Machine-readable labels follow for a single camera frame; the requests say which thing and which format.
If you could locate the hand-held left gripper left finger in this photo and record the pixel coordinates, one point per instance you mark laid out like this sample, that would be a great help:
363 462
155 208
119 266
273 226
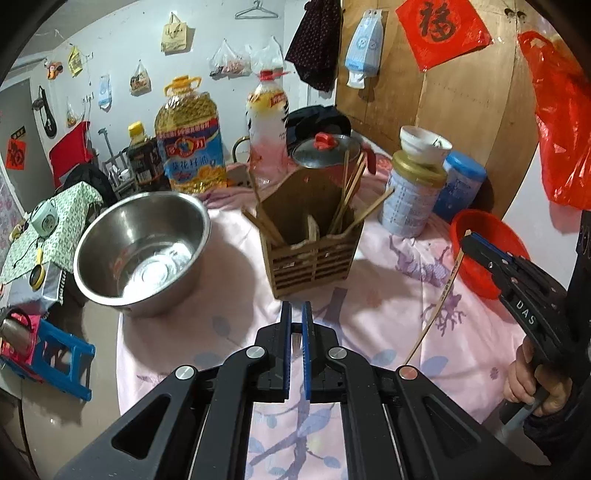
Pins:
287 350

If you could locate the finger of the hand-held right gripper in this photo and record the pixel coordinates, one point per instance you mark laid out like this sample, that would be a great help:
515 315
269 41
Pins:
485 267
501 258

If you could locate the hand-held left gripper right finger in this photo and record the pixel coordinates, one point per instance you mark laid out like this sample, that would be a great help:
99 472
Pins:
306 350

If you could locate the red plastic basin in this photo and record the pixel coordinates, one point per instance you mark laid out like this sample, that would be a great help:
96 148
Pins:
489 226

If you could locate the wooden chopstick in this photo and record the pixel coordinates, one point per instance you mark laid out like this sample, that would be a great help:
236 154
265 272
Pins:
443 300

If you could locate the wooden utensil holder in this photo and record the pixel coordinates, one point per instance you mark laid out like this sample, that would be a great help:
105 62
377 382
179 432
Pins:
314 272

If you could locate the bunch of wooden chopsticks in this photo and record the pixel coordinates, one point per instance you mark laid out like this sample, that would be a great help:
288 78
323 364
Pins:
351 184

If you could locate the person's right forearm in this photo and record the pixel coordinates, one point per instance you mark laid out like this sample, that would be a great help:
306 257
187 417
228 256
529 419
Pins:
551 436

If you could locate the person's right hand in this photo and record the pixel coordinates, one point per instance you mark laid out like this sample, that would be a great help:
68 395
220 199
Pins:
549 392

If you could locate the blue-lidded can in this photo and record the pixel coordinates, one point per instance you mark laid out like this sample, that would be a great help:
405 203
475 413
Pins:
461 184

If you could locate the gold-lidded tin can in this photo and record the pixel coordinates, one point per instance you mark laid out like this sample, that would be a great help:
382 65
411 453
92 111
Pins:
411 203

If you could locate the white ceramic bowl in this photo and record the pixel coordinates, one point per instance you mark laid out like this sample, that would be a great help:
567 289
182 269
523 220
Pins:
422 145

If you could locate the red plastic bag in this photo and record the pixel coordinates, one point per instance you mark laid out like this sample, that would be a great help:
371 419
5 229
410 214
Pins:
563 129

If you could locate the stainless steel bowl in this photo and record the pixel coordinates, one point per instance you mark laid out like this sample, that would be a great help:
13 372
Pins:
138 258

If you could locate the steel pot with red knob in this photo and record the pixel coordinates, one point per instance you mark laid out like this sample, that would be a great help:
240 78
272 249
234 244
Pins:
323 152

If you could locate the metal chair back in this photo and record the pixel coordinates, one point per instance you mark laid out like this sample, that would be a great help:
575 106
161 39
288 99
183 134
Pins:
240 147

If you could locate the blue plastic stool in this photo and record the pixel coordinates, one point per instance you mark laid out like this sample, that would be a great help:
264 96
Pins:
64 355

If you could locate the red-capped plastic bottle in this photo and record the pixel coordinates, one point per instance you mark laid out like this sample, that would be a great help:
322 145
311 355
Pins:
265 129

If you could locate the large cooking oil bottle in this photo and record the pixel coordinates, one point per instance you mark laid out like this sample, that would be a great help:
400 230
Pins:
189 147

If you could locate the large red paper poster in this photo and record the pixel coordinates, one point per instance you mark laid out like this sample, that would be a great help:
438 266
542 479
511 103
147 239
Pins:
443 32

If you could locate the dark soy sauce bottle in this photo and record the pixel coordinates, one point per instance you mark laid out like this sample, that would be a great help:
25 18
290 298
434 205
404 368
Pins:
143 161

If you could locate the white mug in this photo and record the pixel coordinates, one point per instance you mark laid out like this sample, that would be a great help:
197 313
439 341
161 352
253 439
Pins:
123 175

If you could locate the hanging tissue pack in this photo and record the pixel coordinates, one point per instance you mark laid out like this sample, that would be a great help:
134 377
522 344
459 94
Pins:
364 46

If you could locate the green patterned tablecloth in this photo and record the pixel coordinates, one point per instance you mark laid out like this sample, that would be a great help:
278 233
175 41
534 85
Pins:
64 217

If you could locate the small yellow pan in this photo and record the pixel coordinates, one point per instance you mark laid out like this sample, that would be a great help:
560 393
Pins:
37 276

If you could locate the metal water pipe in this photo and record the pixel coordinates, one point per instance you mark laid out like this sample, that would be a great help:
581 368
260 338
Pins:
106 145

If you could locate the dark dotted garment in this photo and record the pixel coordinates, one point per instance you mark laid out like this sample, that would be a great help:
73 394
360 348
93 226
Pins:
316 41

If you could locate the white plastic bag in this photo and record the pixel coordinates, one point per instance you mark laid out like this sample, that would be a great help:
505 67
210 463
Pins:
268 57

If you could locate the clear bag of food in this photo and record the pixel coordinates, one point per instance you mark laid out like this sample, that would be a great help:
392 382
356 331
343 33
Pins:
231 62

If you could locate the red cloth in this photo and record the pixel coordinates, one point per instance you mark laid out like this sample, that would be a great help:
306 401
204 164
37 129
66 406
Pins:
69 150

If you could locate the plastic bag of snacks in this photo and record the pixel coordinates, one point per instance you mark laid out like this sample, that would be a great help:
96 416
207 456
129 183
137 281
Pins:
141 81

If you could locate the blue and white packet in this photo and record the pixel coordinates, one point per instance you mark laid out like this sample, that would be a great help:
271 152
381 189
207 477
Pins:
105 94

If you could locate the small clear plastic bag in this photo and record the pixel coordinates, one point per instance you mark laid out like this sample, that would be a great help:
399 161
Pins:
72 117

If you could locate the small red paper poster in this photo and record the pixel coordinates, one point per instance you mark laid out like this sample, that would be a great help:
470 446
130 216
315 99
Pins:
16 154

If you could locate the beige tote bag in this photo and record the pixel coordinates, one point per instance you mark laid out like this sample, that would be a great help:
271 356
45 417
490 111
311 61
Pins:
175 34

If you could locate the black hanging bag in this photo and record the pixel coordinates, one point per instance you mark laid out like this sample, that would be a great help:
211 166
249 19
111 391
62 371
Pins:
46 115

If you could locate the yellow hanging packet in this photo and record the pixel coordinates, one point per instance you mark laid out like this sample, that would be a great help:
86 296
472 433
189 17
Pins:
75 62

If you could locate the grey door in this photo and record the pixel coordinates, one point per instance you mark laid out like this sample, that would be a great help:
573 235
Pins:
18 110

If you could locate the orange hanging toy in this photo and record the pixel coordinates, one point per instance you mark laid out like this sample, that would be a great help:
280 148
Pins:
54 70

